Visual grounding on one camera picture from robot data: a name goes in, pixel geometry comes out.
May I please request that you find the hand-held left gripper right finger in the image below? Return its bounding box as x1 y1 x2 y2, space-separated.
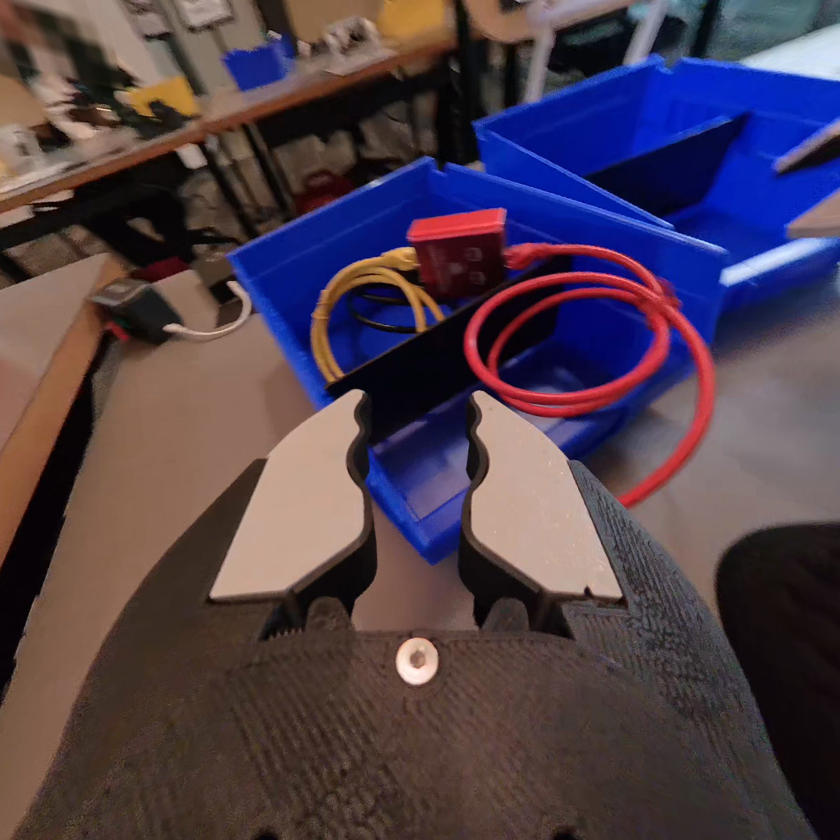
457 390 626 631

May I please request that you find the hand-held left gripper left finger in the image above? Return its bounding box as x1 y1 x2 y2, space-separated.
207 389 379 618

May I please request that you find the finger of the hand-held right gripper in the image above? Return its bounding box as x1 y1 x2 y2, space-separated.
786 200 840 240
774 118 840 175

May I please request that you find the blue plastic bin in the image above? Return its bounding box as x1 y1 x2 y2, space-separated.
472 56 840 312
228 156 728 565

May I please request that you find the black cable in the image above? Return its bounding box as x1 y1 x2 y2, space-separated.
348 292 434 336

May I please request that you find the red ethernet cable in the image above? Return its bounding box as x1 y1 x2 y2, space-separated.
464 243 716 509

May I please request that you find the red ethernet switch box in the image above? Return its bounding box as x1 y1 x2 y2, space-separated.
406 208 509 301

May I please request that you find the yellow ethernet cable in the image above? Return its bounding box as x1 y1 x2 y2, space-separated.
310 247 447 385

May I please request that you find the black bin divider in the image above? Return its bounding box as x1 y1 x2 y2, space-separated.
584 113 749 217
326 256 572 441

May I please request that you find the small dark grey device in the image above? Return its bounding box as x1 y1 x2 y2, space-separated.
91 277 181 345

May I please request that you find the black chair armrest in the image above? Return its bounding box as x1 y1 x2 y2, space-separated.
715 521 840 840

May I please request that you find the long wooden desk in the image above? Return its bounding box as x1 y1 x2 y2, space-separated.
0 29 460 217

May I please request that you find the small blue bin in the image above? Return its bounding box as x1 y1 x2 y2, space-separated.
222 36 296 91

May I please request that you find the white device cable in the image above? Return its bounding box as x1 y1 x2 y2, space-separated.
164 282 253 341

